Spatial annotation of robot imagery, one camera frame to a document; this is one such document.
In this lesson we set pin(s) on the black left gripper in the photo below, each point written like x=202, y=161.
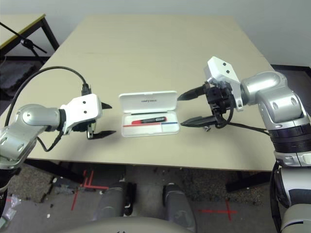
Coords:
x=90, y=129

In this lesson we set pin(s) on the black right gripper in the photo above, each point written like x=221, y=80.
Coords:
x=217, y=97

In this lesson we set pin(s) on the black marker with red cap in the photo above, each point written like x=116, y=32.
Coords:
x=148, y=120

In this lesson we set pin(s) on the white plastic pencil case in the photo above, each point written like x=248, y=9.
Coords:
x=148, y=100

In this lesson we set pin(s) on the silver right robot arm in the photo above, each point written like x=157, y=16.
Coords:
x=267, y=85

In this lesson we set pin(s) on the red tape corner mark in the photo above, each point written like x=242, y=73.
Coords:
x=94, y=187

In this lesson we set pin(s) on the grey robot left leg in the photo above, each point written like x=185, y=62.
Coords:
x=111, y=204

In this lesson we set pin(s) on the grey robot leg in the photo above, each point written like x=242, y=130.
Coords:
x=178, y=206
x=111, y=204

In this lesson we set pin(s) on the grey robot right leg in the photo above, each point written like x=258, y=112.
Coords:
x=178, y=206

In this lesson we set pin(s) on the black tripod stand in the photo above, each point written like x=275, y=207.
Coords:
x=26, y=43

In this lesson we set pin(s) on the grey robot torso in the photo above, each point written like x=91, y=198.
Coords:
x=138, y=227

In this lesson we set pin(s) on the clear plastic bag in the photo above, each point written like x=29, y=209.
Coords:
x=9, y=211

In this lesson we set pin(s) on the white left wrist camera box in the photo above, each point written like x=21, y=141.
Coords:
x=85, y=104

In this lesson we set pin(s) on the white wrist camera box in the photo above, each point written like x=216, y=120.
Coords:
x=221, y=68
x=85, y=104

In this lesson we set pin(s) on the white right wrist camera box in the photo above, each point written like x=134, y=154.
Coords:
x=221, y=68

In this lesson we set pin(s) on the beige side table black frame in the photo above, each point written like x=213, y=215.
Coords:
x=26, y=21

